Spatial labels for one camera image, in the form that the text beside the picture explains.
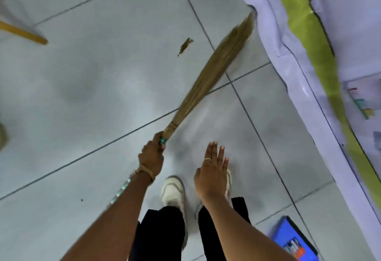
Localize person's right hand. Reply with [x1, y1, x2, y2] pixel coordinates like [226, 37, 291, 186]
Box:
[194, 141, 230, 204]

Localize straw broom with teal handle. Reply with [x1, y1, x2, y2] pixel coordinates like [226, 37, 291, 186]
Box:
[106, 11, 256, 211]

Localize person's white left shoe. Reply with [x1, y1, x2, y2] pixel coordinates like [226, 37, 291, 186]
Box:
[160, 176, 189, 251]

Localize gold bracelet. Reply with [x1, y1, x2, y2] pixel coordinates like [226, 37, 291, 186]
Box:
[135, 164, 156, 183]

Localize black trousers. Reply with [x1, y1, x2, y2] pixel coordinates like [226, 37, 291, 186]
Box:
[129, 197, 252, 261]

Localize brown dirt pile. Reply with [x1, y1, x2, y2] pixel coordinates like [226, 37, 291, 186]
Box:
[177, 38, 194, 58]

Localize blue notebook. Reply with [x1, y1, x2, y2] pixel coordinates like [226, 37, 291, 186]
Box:
[269, 216, 319, 261]

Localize person's white right shoe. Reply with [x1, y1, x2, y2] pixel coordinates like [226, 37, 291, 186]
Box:
[195, 169, 233, 220]

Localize person's left hand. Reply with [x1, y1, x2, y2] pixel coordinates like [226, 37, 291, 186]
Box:
[138, 132, 165, 181]

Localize white and green printed banner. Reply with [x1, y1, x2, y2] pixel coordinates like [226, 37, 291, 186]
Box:
[227, 0, 381, 252]

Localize yellow wooden stick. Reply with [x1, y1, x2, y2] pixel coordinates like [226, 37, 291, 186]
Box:
[0, 20, 48, 46]

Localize person's right forearm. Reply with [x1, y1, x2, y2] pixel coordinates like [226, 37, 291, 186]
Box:
[200, 193, 297, 261]

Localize person's white shoe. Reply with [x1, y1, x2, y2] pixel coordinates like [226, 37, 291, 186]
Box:
[160, 176, 189, 251]
[195, 169, 233, 220]

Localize person's left forearm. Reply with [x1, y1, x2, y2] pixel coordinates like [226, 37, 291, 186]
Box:
[60, 171, 154, 261]

